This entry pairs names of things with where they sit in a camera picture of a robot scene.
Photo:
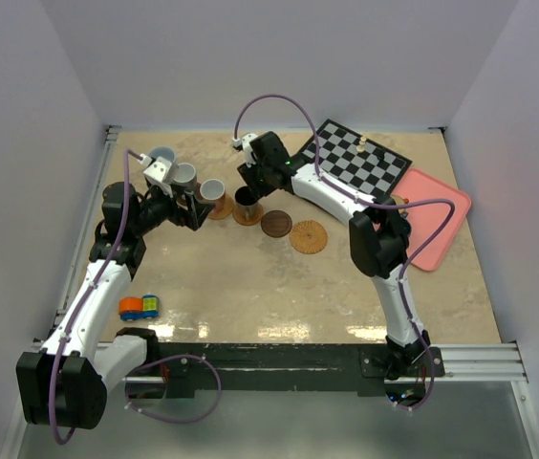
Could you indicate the black white chessboard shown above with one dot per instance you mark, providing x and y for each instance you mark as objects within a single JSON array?
[{"x": 362, "y": 172}]

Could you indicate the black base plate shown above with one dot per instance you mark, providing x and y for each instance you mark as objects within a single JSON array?
[{"x": 362, "y": 368}]

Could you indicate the aluminium front rail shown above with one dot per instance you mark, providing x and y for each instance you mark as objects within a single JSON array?
[{"x": 462, "y": 363}]

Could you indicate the black maroon cup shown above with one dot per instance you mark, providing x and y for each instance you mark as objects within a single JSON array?
[{"x": 244, "y": 196}]

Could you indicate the pink plastic tray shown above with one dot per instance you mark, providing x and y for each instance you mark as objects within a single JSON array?
[{"x": 416, "y": 186}]

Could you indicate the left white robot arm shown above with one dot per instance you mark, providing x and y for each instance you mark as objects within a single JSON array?
[{"x": 66, "y": 382}]

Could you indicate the light blue cup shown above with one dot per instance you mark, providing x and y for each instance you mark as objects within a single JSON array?
[{"x": 163, "y": 155}]

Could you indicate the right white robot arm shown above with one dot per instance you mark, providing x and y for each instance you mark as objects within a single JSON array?
[{"x": 378, "y": 237}]

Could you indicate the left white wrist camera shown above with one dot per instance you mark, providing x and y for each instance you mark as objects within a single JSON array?
[{"x": 160, "y": 173}]

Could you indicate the orange toy car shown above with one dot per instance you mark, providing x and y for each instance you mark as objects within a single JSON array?
[{"x": 135, "y": 308}]

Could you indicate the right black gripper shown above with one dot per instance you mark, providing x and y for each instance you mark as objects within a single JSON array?
[{"x": 248, "y": 175}]

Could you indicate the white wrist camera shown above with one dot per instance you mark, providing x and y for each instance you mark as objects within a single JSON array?
[
  {"x": 243, "y": 145},
  {"x": 160, "y": 173}
]

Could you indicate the small woven rattan coaster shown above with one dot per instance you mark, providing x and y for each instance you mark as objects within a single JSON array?
[{"x": 224, "y": 209}]

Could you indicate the copper orange cup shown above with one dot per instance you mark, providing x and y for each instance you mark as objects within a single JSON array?
[{"x": 399, "y": 201}]

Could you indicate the light wooden coaster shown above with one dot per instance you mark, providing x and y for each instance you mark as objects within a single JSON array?
[{"x": 248, "y": 215}]

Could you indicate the large woven rattan coaster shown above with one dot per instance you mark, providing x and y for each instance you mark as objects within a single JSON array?
[{"x": 308, "y": 237}]

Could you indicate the white chess piece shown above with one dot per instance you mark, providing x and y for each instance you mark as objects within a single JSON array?
[{"x": 361, "y": 146}]

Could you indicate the aluminium rail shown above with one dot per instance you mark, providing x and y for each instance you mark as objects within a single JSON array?
[
  {"x": 86, "y": 233},
  {"x": 462, "y": 363}
]

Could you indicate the white floral mug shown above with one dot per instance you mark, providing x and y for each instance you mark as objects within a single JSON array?
[{"x": 214, "y": 192}]

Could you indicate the grey white mug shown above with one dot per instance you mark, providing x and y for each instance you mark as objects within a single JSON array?
[{"x": 186, "y": 176}]

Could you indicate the aluminium left rail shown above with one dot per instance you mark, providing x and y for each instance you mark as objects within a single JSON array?
[{"x": 86, "y": 233}]

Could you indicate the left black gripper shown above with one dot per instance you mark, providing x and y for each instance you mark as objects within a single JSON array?
[{"x": 197, "y": 209}]

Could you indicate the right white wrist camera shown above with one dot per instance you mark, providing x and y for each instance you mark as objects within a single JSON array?
[{"x": 243, "y": 145}]

